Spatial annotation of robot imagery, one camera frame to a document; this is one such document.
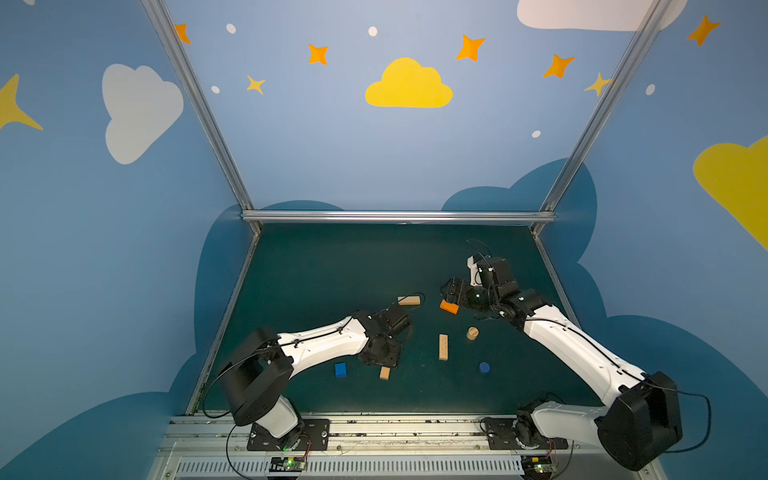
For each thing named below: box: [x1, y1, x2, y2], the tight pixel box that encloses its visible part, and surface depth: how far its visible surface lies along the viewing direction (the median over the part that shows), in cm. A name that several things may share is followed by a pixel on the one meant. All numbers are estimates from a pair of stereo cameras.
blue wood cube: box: [335, 362, 347, 378], surface depth 85 cm
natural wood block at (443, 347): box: [439, 334, 449, 361], surface depth 90 cm
